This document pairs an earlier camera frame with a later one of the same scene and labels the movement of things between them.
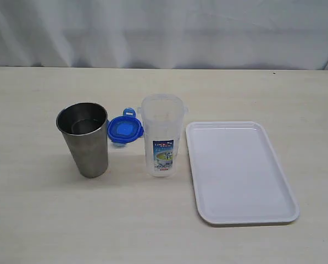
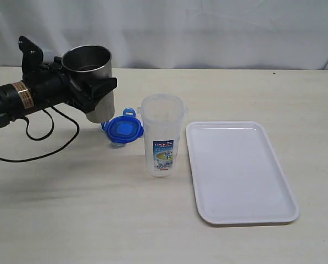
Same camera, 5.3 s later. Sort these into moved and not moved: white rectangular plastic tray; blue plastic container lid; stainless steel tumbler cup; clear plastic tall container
Moved: stainless steel tumbler cup
Not moved: white rectangular plastic tray; blue plastic container lid; clear plastic tall container
